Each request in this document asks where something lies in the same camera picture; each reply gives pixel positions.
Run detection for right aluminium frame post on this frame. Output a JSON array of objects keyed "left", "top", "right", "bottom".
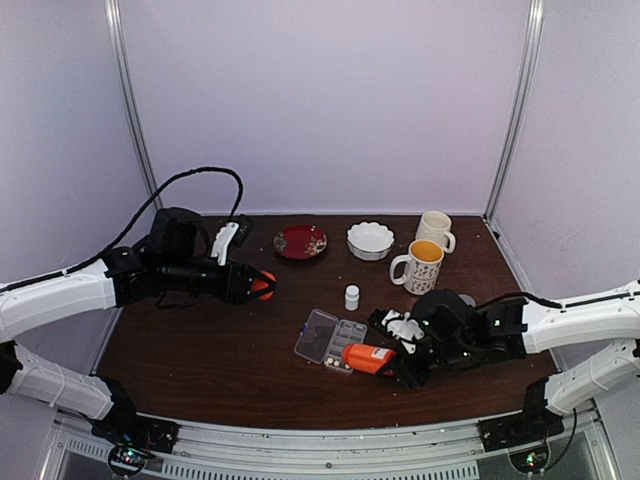
[{"left": 483, "top": 0, "right": 545, "bottom": 225}]

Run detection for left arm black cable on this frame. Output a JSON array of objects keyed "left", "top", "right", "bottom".
[{"left": 59, "top": 166, "right": 245, "bottom": 276}]

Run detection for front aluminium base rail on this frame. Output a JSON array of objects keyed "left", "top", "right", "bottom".
[{"left": 35, "top": 402, "right": 622, "bottom": 479}]

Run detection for cream textured mug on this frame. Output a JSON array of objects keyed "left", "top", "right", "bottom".
[{"left": 415, "top": 211, "right": 456, "bottom": 254}]

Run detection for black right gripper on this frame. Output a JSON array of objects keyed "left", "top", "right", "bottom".
[{"left": 376, "top": 336, "right": 473, "bottom": 391}]

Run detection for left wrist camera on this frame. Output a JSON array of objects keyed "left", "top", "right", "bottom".
[{"left": 210, "top": 215, "right": 253, "bottom": 266}]

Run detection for white scalloped bowl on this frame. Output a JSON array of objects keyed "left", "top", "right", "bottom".
[{"left": 346, "top": 222, "right": 395, "bottom": 261}]

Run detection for orange bottle cap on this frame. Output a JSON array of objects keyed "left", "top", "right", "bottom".
[{"left": 250, "top": 270, "right": 277, "bottom": 302}]

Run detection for red floral plate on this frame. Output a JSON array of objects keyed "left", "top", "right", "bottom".
[{"left": 272, "top": 224, "right": 328, "bottom": 260}]

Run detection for white pills in organizer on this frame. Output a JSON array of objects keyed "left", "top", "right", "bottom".
[{"left": 324, "top": 356, "right": 351, "bottom": 373}]

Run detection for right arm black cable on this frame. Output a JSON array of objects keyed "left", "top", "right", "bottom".
[{"left": 479, "top": 292, "right": 601, "bottom": 466}]

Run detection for clear plastic pill organizer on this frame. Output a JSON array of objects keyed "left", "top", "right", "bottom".
[{"left": 294, "top": 309, "right": 368, "bottom": 370}]

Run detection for floral mug yellow inside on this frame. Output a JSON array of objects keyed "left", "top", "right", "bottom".
[{"left": 389, "top": 240, "right": 445, "bottom": 296}]

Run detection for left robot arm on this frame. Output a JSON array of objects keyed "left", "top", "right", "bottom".
[{"left": 1, "top": 208, "right": 276, "bottom": 444}]

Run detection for left aluminium frame post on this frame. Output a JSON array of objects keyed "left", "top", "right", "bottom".
[{"left": 104, "top": 0, "right": 158, "bottom": 195}]

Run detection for orange pill bottle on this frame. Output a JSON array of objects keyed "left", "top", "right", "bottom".
[{"left": 342, "top": 344, "right": 395, "bottom": 375}]

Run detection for amber bottle grey cap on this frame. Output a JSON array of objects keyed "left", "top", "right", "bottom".
[{"left": 459, "top": 294, "right": 476, "bottom": 307}]

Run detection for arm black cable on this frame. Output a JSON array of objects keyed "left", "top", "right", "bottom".
[
  {"left": 479, "top": 292, "right": 601, "bottom": 466},
  {"left": 59, "top": 166, "right": 245, "bottom": 276}
]

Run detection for white pill bottle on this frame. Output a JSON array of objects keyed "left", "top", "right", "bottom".
[{"left": 344, "top": 284, "right": 360, "bottom": 311}]

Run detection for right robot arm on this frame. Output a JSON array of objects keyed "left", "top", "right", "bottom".
[{"left": 368, "top": 281, "right": 639, "bottom": 442}]

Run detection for aluminium frame post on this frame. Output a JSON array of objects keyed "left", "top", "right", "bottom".
[
  {"left": 483, "top": 0, "right": 545, "bottom": 225},
  {"left": 104, "top": 0, "right": 158, "bottom": 195}
]

